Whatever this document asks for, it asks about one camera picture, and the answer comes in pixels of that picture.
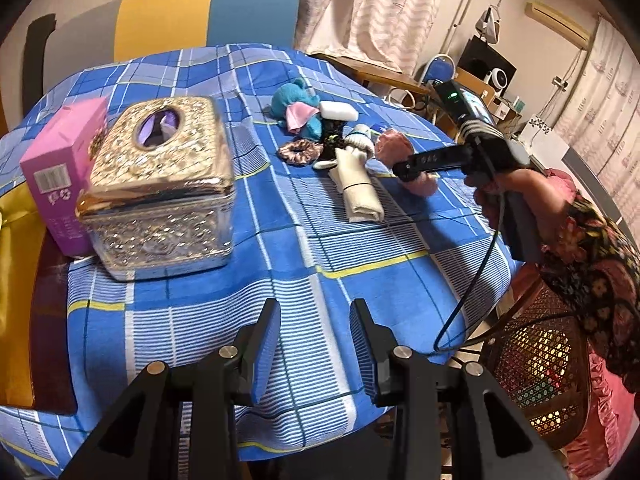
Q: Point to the grey yellow blue chair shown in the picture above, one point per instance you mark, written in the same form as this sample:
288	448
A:
165	20

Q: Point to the person's pink skirt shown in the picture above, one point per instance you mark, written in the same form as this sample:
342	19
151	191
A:
607	425

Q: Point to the yellow cloth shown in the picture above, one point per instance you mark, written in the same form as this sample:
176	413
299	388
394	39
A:
17	290

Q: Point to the white garment steamer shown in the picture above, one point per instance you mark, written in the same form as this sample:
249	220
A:
489	22

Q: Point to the brown scrunchie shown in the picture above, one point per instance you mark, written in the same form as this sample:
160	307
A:
299	151

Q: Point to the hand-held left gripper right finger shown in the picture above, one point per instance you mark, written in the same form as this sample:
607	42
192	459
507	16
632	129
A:
363	355

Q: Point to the air conditioner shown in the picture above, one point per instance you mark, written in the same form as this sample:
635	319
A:
557	22

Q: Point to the white fan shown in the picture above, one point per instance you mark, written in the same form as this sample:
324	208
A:
496	82

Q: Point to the rattan chair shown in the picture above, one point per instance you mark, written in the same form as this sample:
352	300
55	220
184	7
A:
545	360

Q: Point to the cream folded cloth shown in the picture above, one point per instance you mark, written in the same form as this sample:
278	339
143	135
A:
360	195

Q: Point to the white sponge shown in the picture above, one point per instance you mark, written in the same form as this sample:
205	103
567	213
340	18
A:
339	110

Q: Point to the person's right forearm floral sleeve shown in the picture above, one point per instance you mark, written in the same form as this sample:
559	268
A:
597	280

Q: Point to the blue folding chair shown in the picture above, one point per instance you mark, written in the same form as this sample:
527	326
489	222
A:
440	67

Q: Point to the wooden side table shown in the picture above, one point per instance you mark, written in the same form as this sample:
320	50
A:
380	75

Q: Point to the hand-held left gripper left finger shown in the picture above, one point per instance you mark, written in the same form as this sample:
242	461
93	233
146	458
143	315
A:
265	352

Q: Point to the white patterned curtain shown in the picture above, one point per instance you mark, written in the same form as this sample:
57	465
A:
607	110

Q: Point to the person's right hand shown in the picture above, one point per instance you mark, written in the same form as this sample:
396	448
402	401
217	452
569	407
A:
542	205

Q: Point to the pink cardboard box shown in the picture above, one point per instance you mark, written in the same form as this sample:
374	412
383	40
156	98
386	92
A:
57	175

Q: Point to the black monitor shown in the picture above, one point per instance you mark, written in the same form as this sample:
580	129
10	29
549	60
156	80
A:
475	60

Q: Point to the teal plush toy pink skirt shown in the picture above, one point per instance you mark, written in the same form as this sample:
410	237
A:
292	102

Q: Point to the silver ornate tissue box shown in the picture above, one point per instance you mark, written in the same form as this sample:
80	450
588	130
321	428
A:
160	185

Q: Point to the blue plaid tablecloth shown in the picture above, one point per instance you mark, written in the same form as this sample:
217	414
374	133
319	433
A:
300	270

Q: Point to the beige patterned curtain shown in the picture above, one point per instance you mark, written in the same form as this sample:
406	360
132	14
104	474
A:
360	5

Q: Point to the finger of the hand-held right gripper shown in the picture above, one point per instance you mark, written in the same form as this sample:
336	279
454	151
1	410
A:
425	162

